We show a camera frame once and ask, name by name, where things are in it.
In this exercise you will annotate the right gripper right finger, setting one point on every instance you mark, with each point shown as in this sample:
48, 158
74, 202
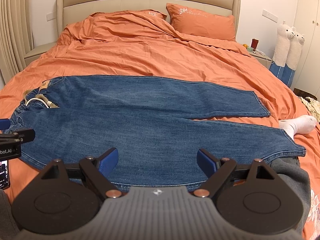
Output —
250, 197

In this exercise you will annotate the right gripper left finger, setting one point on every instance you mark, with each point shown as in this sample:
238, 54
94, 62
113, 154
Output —
64, 197

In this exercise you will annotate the blue denim jeans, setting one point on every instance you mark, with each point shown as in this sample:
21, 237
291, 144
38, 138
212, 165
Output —
156, 124

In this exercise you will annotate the grey sweatpants leg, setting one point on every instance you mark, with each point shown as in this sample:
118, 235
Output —
298, 180

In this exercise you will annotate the white sock foot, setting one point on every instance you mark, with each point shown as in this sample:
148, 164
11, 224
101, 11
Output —
301, 125

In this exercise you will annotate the left beige nightstand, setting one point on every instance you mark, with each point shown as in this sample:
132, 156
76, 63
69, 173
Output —
37, 52

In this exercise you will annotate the beige pleated curtain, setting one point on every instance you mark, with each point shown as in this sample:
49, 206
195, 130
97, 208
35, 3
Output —
16, 36

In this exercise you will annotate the pile of clothes on floor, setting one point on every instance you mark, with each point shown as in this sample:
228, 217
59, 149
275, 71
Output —
310, 102

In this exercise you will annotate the white wardrobe doors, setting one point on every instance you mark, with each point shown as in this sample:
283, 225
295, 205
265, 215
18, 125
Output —
306, 77

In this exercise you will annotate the right nightstand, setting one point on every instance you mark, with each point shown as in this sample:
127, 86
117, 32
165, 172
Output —
262, 58

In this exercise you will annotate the right alpaca plush toy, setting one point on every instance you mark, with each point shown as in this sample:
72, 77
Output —
293, 57

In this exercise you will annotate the dark red box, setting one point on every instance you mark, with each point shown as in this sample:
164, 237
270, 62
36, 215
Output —
254, 44

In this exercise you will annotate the orange pillow with logo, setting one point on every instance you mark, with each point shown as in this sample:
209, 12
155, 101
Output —
196, 22

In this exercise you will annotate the smartphone on gripper mount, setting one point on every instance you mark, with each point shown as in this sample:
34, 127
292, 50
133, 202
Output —
4, 175

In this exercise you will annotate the white wall socket plate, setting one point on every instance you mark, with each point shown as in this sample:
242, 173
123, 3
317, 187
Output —
51, 16

